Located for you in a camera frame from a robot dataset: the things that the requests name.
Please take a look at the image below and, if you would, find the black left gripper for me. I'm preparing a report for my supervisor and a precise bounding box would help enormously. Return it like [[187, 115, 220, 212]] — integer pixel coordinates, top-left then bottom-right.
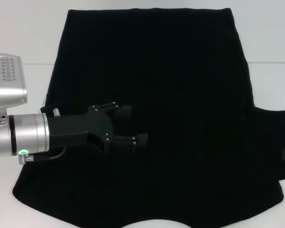
[[47, 101, 149, 154]]

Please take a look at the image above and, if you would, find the black shirt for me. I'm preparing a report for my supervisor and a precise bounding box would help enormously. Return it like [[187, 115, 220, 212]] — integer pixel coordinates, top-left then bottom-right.
[[11, 8, 285, 228]]

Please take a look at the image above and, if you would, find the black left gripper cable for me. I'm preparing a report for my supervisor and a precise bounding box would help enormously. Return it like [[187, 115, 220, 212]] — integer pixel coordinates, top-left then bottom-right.
[[32, 145, 67, 162]]

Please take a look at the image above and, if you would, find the silver left cable connector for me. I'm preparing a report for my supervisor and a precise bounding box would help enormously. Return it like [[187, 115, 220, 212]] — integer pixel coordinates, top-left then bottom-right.
[[18, 154, 34, 164]]

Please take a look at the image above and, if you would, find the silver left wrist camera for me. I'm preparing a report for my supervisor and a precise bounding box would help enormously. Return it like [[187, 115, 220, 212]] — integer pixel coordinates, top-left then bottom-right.
[[0, 53, 29, 117]]

